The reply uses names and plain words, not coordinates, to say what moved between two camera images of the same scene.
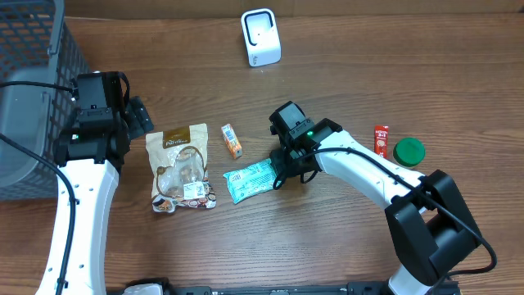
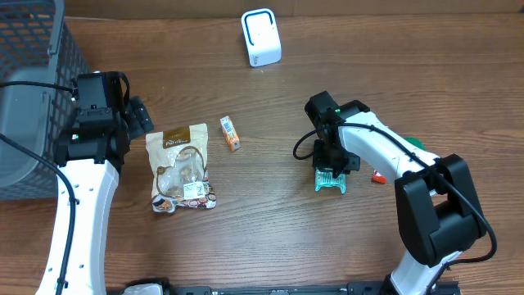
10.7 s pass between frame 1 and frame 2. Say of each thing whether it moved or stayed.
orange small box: moved
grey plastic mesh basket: stayed
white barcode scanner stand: stayed
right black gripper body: moved
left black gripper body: stayed
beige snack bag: stayed
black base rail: stayed
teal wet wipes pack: moved
